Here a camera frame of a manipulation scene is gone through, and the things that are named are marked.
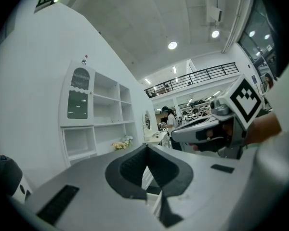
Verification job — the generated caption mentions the white desk with hutch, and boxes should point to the white desk with hutch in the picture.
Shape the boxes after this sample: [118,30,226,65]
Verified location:
[59,59,171,216]

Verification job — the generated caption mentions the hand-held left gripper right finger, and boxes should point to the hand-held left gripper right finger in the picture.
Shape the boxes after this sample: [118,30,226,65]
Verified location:
[149,144,255,228]

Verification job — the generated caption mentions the rows of black white devices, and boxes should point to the rows of black white devices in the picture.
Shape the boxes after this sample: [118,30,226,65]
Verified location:
[179,99,214,121]

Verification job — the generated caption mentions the person's right forearm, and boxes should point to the person's right forearm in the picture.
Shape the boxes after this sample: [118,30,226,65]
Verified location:
[245,111,282,146]

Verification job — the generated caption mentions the person's right hand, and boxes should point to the person's right hand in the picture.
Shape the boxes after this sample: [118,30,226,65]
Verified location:
[206,123,234,141]

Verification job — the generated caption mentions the large glass window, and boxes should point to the large glass window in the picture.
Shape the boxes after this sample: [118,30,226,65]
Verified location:
[238,0,279,66]

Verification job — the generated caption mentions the pale flowers in white vase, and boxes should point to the pale flowers in white vase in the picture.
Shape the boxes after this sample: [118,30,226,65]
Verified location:
[121,135,134,147]

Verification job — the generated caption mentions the yellow flowers in black pot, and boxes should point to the yellow flowers in black pot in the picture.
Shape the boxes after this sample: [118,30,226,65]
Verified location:
[111,141,126,152]

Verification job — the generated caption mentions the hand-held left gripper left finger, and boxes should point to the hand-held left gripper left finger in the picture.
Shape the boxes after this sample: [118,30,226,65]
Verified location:
[26,145,160,231]

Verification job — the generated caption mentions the black balcony railing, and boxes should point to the black balcony railing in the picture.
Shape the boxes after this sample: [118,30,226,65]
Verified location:
[144,62,239,99]

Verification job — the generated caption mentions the white vanity table with mirror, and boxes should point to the white vanity table with mirror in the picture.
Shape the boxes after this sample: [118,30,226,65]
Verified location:
[142,109,171,146]

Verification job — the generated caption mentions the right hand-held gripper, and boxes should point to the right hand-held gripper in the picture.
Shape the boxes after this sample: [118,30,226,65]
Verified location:
[171,73,265,160]

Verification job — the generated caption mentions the white ceiling air unit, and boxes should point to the white ceiling air unit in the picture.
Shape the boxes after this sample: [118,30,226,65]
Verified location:
[205,0,226,24]

